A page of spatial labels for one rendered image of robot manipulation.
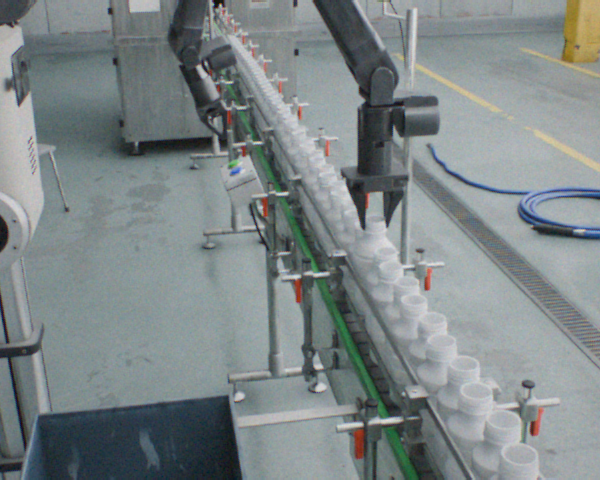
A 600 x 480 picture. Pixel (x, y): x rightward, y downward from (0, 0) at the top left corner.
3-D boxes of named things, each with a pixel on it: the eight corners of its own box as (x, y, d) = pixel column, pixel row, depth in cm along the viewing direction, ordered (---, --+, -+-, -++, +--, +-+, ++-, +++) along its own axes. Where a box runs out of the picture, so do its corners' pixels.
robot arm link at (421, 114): (357, 58, 127) (371, 68, 119) (427, 55, 129) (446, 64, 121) (357, 132, 132) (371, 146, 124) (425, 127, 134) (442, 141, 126)
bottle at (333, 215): (337, 262, 166) (336, 186, 160) (361, 269, 162) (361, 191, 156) (319, 271, 162) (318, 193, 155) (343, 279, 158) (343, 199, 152)
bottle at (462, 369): (448, 495, 99) (456, 381, 93) (423, 467, 104) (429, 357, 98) (489, 482, 101) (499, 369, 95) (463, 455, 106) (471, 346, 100)
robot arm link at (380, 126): (353, 98, 128) (362, 105, 122) (395, 95, 129) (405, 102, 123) (353, 140, 130) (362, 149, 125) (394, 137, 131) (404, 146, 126)
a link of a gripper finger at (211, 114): (236, 128, 195) (220, 93, 191) (239, 135, 188) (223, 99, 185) (210, 139, 195) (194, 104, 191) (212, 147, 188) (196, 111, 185)
